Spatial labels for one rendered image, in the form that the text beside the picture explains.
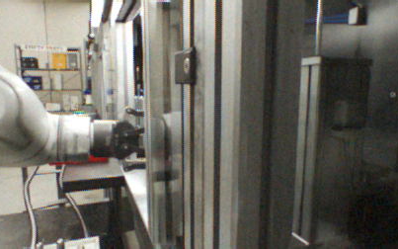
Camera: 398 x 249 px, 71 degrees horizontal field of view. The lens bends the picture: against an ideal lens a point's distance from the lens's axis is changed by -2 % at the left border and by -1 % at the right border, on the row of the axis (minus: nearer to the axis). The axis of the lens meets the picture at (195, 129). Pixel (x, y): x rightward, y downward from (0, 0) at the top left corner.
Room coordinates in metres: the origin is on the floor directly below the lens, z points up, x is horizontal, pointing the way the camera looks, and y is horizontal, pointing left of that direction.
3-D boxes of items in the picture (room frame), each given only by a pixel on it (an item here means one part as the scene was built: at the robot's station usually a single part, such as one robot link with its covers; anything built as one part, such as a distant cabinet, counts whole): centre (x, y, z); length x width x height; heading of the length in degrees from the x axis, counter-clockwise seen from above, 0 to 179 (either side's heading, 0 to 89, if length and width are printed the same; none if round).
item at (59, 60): (6.45, 3.25, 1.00); 1.30 x 0.51 x 2.00; 111
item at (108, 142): (0.56, 0.16, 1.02); 0.09 x 0.07 x 0.08; 111
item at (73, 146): (0.54, 0.23, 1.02); 0.09 x 0.06 x 0.09; 21
